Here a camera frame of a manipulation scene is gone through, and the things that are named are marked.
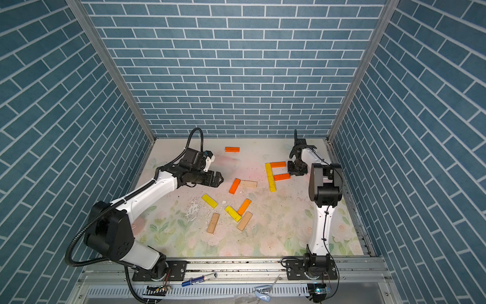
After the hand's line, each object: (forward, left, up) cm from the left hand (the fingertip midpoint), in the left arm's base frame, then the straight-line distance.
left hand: (219, 178), depth 86 cm
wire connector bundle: (-41, +21, -17) cm, 49 cm away
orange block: (+30, -3, -13) cm, 33 cm away
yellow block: (+15, -25, -12) cm, 31 cm away
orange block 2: (+18, -31, -13) cm, 38 cm away
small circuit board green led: (-41, -42, -13) cm, 60 cm away
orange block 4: (+3, -6, -12) cm, 14 cm away
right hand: (+12, -40, -13) cm, 43 cm away
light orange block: (-8, -12, -13) cm, 19 cm away
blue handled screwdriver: (-38, +7, -12) cm, 41 cm away
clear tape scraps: (-42, -19, -11) cm, 47 cm away
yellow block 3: (-5, +6, -14) cm, 16 cm away
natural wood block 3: (-15, -12, -13) cm, 23 cm away
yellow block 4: (-11, -6, -13) cm, 18 cm away
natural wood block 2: (-16, +2, -13) cm, 20 cm away
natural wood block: (+5, -14, -12) cm, 19 cm away
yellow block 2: (+6, -26, -12) cm, 29 cm away
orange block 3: (+9, -32, -12) cm, 35 cm away
